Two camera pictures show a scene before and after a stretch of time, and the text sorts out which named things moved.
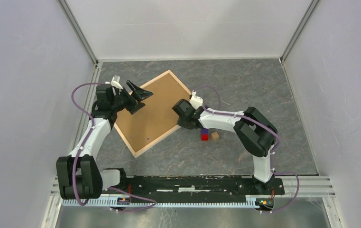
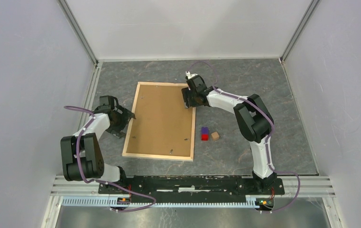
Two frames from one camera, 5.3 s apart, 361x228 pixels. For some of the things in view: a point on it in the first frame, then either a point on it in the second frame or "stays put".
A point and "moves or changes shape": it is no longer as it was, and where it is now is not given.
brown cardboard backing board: (157, 118) moves or changes shape
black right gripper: (181, 122) -> (186, 93)
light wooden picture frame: (142, 129) -> (133, 117)
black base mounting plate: (195, 187) stays put
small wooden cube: (215, 136) stays put
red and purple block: (205, 134) stays put
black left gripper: (134, 106) -> (125, 116)
